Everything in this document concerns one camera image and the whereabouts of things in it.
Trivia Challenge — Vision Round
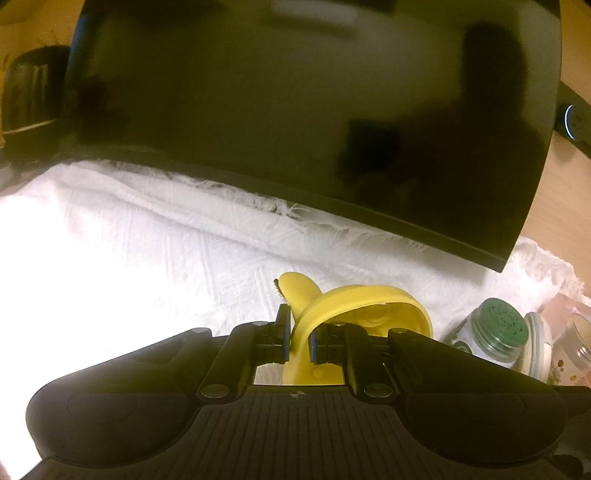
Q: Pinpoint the green lid glass jar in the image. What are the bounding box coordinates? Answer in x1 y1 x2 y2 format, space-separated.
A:
445 298 530 370

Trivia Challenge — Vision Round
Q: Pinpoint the clear jar with gold lid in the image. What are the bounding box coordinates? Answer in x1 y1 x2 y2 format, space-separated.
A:
549 314 591 387

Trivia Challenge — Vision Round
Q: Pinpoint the black round appliance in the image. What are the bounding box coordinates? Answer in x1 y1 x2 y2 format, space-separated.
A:
0 44 73 140

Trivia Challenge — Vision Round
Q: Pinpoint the black monitor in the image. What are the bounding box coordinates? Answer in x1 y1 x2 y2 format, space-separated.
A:
54 0 565 274

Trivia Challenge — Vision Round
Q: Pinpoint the yellow silicone cup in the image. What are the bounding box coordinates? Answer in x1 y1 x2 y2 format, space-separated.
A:
274 272 435 387

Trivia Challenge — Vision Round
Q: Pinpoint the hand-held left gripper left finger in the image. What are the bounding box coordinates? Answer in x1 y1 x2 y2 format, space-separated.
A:
139 305 294 400

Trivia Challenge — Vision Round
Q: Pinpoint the black device with ring light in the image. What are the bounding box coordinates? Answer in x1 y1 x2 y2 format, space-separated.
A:
551 80 591 160

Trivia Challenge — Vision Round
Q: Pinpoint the white textured blanket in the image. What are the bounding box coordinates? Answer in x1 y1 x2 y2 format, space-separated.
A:
0 159 589 462

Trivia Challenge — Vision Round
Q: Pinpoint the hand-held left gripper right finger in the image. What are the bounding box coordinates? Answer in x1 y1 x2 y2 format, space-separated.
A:
308 323 446 400

